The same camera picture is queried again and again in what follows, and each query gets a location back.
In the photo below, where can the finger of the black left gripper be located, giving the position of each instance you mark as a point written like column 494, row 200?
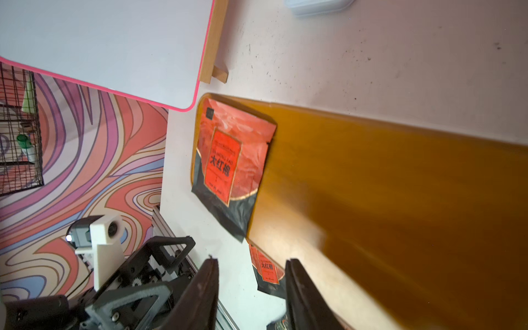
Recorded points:
column 171, row 253

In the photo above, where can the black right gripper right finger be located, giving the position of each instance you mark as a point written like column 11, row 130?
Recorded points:
column 306, row 308

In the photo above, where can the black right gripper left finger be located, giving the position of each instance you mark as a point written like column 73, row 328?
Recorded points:
column 197, row 307

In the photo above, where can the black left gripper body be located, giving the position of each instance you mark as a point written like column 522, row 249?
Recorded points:
column 141, row 295

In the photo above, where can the red tea bag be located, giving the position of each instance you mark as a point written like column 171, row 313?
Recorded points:
column 230, row 156
column 270, row 278
column 280, row 324

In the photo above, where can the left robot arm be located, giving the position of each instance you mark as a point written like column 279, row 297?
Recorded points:
column 57, row 312

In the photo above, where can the yellow wooden two-tier shelf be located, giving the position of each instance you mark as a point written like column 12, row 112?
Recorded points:
column 399, row 227

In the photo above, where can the pink-framed whiteboard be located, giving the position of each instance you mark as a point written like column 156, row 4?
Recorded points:
column 147, row 50

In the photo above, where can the wooden whiteboard stand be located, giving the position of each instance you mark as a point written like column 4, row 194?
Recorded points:
column 208, row 69

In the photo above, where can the white plastic box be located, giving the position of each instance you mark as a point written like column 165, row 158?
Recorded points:
column 303, row 8

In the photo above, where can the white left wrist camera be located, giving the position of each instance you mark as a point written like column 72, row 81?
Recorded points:
column 98, row 238

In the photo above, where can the black wire basket left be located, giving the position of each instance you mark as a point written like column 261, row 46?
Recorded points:
column 21, row 143

